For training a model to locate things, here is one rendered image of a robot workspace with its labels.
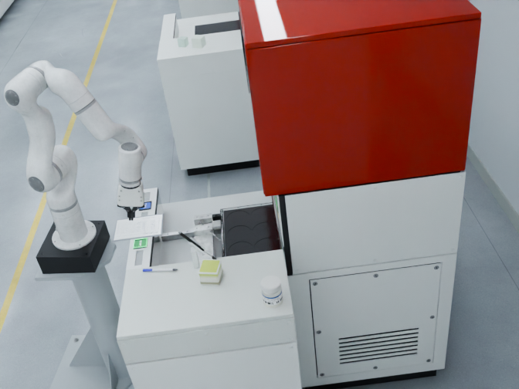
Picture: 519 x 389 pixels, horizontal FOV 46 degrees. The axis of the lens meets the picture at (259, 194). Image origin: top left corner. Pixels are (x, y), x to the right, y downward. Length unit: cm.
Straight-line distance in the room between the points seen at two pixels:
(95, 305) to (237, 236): 78
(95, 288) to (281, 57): 146
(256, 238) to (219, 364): 56
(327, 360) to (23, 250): 235
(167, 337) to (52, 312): 175
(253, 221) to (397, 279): 65
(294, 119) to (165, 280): 79
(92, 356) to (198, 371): 116
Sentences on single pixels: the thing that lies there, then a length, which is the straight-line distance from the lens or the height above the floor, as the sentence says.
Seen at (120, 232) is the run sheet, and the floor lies 96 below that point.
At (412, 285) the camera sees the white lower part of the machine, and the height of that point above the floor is 67.
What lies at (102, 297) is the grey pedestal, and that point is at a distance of 295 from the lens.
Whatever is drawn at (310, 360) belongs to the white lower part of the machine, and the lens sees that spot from 290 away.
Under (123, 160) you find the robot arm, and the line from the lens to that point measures 229.
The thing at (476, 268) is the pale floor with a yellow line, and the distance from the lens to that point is 377.
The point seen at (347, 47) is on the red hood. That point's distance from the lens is 200.
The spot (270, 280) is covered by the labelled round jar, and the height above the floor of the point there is 106.
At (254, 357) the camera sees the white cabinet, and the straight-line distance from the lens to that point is 230.
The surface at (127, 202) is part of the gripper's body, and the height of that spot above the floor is 119.
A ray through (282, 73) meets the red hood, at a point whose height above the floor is 170.
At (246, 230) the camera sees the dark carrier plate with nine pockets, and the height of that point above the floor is 90.
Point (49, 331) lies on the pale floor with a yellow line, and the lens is 377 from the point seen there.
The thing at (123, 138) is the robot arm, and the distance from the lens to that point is 237.
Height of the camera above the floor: 254
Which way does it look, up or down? 36 degrees down
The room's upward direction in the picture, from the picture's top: 8 degrees counter-clockwise
